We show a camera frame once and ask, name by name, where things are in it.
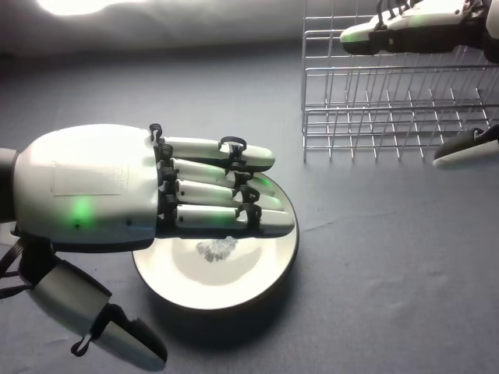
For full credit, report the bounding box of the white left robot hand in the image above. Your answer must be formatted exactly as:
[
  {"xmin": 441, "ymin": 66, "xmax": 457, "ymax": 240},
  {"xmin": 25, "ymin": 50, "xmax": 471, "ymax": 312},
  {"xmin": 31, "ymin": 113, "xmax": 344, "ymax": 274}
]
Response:
[{"xmin": 11, "ymin": 123, "xmax": 296, "ymax": 372}]

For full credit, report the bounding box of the white cloth backdrop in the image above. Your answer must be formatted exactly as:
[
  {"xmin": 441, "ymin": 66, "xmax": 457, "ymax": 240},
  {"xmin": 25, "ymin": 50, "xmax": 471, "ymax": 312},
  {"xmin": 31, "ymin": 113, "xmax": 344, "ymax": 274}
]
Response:
[{"xmin": 0, "ymin": 0, "xmax": 499, "ymax": 63}]

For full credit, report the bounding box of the chrome wire dish rack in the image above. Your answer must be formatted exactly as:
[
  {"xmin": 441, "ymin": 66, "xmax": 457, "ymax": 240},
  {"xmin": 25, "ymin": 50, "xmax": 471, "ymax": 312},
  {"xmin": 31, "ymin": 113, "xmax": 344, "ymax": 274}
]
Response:
[{"xmin": 302, "ymin": 0, "xmax": 499, "ymax": 163}]

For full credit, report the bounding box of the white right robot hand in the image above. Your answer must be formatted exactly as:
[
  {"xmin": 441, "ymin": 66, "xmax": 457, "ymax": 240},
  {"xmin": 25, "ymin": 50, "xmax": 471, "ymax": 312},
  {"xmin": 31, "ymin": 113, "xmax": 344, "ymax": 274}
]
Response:
[{"xmin": 340, "ymin": 0, "xmax": 499, "ymax": 169}]

